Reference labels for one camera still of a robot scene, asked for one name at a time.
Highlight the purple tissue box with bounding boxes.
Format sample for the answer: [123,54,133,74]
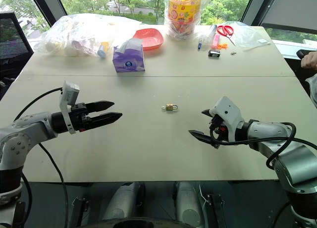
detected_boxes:
[112,38,147,73]

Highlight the bystander bare hand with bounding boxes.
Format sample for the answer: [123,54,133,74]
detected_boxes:
[301,50,317,70]

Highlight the large clear bag of items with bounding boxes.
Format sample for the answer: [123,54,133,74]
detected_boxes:
[34,13,141,58]

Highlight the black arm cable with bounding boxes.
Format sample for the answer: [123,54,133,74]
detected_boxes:
[14,87,69,228]
[209,122,317,170]

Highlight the black mesh office chair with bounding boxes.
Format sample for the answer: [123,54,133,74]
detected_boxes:
[0,11,34,101]

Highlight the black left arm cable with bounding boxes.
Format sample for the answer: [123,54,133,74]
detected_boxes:
[14,87,69,228]

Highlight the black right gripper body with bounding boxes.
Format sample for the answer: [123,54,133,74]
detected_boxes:
[209,114,230,143]

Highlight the black metal bracket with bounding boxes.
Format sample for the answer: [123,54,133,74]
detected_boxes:
[71,196,89,228]
[206,192,226,228]

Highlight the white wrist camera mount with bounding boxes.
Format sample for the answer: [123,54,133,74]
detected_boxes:
[58,80,80,135]
[209,96,245,142]

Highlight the flat clear plastic bag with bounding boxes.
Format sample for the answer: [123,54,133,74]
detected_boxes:
[219,20,272,52]

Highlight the grey roller blind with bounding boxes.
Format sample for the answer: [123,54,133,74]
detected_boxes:
[261,0,317,35]

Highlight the red handled scissors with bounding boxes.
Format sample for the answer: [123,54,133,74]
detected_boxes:
[216,24,237,47]

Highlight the blue and yellow glue tube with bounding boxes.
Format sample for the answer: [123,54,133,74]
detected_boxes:
[97,41,110,58]

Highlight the silver robot leg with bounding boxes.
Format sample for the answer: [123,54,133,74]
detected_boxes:
[102,181,146,222]
[175,181,206,228]

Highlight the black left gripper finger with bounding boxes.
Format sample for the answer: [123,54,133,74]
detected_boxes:
[85,100,115,113]
[87,112,123,130]

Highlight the pink plastic stick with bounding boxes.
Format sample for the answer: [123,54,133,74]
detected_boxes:
[211,34,221,50]

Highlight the small clear plastic packet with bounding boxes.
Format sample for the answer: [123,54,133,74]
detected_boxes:
[197,24,218,42]

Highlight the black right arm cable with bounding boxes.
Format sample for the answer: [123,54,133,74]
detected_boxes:
[209,122,317,170]

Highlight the black window frame pillar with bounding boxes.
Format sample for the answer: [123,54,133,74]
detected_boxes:
[240,0,280,27]
[26,0,68,28]

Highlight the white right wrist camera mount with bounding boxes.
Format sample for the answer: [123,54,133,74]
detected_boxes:
[209,96,245,142]

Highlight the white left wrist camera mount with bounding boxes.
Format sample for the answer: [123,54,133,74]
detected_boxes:
[58,80,80,135]

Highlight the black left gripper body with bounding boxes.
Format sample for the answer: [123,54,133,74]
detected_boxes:
[70,103,92,132]

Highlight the red plastic plate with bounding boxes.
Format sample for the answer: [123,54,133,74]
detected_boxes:
[132,28,165,51]

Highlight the yellow jar in plastic bag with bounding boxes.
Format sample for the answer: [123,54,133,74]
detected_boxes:
[162,0,211,42]

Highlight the bystander grey clothing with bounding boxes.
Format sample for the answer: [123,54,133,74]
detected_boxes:
[305,73,317,105]

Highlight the black chair armrest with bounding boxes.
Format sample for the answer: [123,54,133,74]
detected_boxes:
[296,49,311,60]

